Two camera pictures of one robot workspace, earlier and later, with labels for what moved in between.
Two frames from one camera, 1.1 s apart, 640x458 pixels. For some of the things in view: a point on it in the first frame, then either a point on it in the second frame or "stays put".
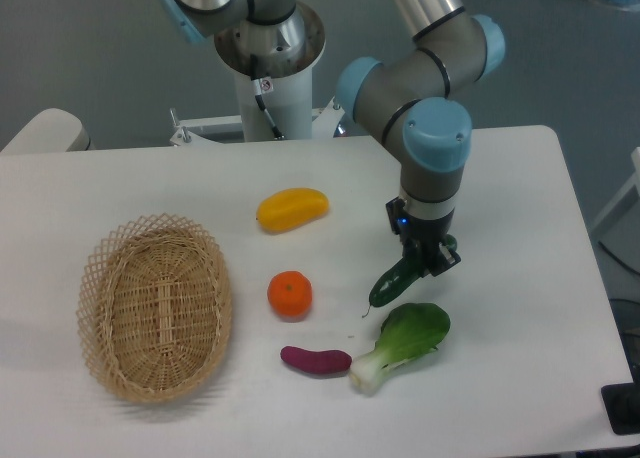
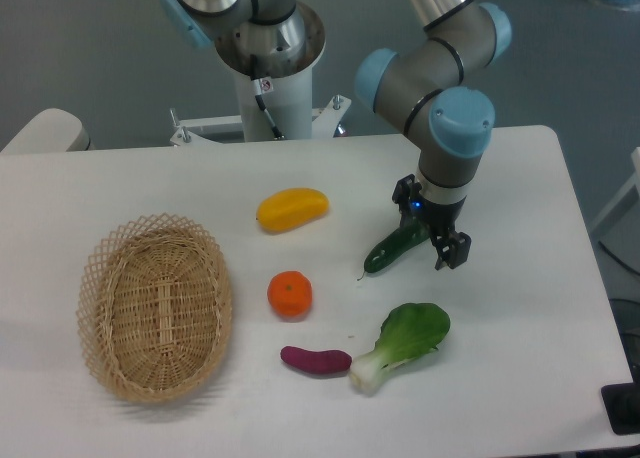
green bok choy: x=407 y=332 stays put
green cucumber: x=398 y=278 to x=407 y=235
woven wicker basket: x=156 y=308 stays put
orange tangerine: x=290 y=293 stays put
